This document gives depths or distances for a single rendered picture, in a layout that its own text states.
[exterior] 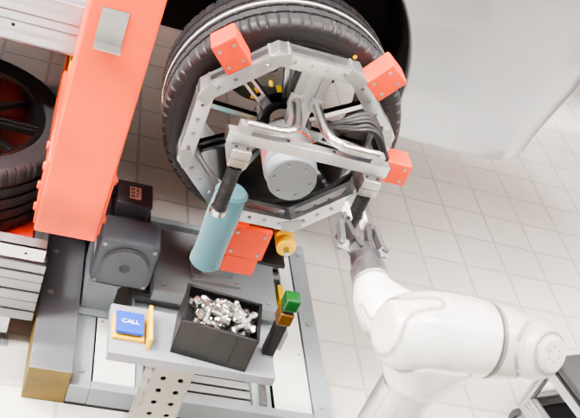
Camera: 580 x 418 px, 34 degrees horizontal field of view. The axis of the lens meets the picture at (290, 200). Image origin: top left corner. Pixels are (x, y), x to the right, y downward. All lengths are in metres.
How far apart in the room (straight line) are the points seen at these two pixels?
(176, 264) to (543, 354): 1.62
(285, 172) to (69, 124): 0.54
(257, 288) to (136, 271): 0.44
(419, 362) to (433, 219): 2.66
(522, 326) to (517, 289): 2.43
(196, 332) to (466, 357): 0.94
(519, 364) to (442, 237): 2.51
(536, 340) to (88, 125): 1.19
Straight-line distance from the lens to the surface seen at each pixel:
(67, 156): 2.34
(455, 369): 1.57
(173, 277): 2.93
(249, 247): 2.69
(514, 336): 1.60
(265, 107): 2.55
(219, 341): 2.34
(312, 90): 2.42
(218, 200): 2.31
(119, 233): 2.73
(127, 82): 2.21
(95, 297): 2.92
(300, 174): 2.37
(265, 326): 3.01
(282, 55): 2.35
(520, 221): 4.50
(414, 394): 1.60
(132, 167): 3.71
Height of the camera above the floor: 2.13
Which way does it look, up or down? 33 degrees down
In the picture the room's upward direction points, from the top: 24 degrees clockwise
